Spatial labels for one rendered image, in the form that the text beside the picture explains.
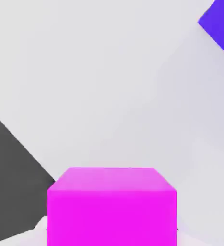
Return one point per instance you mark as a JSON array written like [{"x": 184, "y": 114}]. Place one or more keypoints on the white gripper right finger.
[{"x": 182, "y": 241}]

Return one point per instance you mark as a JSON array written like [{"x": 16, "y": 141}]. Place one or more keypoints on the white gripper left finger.
[{"x": 33, "y": 238}]

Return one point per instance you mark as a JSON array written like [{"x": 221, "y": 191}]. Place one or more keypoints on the large purple box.
[{"x": 221, "y": 23}]

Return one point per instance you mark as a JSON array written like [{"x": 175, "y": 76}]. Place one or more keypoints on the small magenta cube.
[{"x": 111, "y": 211}]

